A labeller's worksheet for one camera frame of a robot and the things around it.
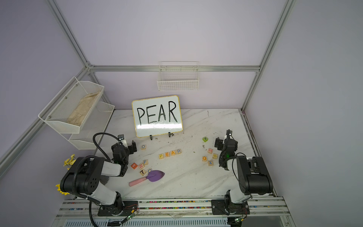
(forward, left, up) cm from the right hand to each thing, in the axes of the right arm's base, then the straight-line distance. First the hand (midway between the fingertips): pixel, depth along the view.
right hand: (223, 138), depth 95 cm
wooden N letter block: (-17, +54, -5) cm, 57 cm away
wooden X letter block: (-16, +10, -5) cm, 19 cm away
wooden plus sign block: (-10, +7, -6) cm, 14 cm away
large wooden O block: (-3, +55, -5) cm, 55 cm away
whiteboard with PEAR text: (+17, +46, +6) cm, 49 cm away
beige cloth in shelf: (+7, +84, +25) cm, 88 cm away
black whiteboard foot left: (+5, +51, -4) cm, 51 cm away
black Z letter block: (-20, +53, -5) cm, 57 cm away
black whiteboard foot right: (+7, +37, -3) cm, 38 cm away
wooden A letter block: (-8, +34, -5) cm, 36 cm away
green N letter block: (+3, +11, -6) cm, 13 cm away
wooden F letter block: (-14, +52, -5) cm, 54 cm away
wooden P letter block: (-10, +42, -5) cm, 44 cm away
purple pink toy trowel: (-24, +46, -3) cm, 52 cm away
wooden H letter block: (-7, +9, -6) cm, 12 cm away
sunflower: (-36, +79, +18) cm, 89 cm away
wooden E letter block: (-9, +39, -5) cm, 40 cm away
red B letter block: (-16, +59, -5) cm, 61 cm away
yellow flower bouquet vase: (-24, +80, +20) cm, 86 cm away
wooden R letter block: (-6, +30, -6) cm, 32 cm away
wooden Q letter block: (-12, +14, -5) cm, 19 cm away
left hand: (-2, +67, -1) cm, 67 cm away
